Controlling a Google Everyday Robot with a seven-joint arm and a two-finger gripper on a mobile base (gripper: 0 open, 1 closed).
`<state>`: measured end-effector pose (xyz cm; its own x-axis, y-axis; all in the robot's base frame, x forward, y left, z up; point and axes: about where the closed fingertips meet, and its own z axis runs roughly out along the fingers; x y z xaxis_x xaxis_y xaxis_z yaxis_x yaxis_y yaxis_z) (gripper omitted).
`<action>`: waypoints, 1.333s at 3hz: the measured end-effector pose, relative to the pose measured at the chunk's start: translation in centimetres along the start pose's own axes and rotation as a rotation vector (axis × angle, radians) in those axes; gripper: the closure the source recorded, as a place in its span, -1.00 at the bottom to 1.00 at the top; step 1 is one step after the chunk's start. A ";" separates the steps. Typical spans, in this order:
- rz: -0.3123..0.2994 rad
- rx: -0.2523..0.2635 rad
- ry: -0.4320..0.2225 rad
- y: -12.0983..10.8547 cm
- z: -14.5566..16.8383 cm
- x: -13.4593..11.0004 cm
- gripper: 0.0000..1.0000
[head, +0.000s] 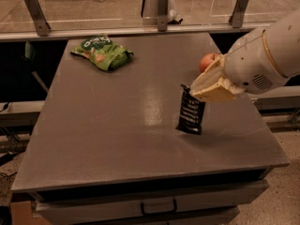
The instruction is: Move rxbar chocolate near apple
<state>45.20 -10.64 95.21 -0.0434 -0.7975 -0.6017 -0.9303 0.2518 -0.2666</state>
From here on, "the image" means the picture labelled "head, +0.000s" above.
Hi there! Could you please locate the right metal bracket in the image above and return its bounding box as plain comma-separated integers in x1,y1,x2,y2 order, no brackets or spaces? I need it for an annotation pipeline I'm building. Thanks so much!
229,0,249,28

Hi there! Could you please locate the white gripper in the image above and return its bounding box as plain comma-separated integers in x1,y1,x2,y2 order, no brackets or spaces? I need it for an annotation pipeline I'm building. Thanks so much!
189,28,288,102

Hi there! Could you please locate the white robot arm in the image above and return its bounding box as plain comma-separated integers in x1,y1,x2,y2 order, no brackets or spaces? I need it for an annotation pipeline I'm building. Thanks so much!
189,9,300,102

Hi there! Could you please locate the metal rail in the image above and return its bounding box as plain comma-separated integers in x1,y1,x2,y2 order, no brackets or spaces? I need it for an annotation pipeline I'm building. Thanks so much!
0,22,271,42

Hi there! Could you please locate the left metal bracket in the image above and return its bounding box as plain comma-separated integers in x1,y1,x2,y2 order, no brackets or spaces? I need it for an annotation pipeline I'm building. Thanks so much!
23,0,51,37

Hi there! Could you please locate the green chip bag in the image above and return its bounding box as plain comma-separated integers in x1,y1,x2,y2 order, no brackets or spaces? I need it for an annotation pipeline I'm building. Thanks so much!
71,35,133,71

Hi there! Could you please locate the grey drawer with handle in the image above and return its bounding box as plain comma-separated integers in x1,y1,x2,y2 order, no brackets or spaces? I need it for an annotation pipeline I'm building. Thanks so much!
36,180,269,225

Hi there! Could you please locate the middle metal bracket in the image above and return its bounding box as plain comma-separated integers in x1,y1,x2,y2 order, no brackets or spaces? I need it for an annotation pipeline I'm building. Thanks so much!
157,0,168,32

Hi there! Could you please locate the metal bracket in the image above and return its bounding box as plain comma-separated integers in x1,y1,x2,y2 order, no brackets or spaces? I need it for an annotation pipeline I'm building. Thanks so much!
229,0,249,28
23,0,51,37
157,0,168,32

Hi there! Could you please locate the black rxbar chocolate bar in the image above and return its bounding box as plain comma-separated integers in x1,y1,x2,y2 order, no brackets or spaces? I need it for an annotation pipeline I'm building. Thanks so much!
176,84,205,135

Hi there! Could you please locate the red apple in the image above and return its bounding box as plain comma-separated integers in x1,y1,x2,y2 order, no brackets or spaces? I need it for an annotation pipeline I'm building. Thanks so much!
199,53,219,72

